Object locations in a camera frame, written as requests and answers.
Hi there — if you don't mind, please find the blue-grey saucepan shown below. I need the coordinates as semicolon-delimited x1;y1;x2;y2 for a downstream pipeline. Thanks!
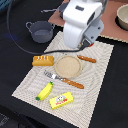
41;2;69;19

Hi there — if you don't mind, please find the white woven placemat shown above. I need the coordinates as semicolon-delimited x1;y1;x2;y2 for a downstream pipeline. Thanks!
11;30;115;128

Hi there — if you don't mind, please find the round wooden plate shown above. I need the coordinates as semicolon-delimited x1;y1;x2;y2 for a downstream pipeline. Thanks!
54;55;82;78

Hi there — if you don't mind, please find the yellow toy banana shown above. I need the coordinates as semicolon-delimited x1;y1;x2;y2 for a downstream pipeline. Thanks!
36;82;53;101

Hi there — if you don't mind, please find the white bowl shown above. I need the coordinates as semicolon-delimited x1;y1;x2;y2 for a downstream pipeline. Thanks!
117;4;128;30

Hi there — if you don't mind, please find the toy fork wooden handle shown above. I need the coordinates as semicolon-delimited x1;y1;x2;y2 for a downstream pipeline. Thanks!
44;70;84;89

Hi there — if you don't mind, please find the pink toy stove top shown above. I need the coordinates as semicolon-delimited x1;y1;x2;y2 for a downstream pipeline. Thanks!
49;0;128;43

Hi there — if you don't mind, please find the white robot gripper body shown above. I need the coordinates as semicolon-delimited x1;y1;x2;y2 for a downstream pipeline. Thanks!
63;0;104;49

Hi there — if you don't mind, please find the blue-grey two-handled pot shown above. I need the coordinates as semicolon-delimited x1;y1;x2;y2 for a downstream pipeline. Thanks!
26;21;55;43

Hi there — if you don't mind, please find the orange toy bread loaf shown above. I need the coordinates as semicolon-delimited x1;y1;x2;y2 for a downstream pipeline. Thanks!
32;55;54;66

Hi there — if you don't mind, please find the yellow toy butter box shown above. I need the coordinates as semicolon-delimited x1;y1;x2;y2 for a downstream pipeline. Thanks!
49;92;74;109

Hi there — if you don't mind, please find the toy knife wooden handle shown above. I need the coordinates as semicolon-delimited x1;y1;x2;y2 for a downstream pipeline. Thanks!
77;55;96;63

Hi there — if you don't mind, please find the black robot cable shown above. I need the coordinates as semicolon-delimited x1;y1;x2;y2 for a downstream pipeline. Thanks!
6;0;84;56

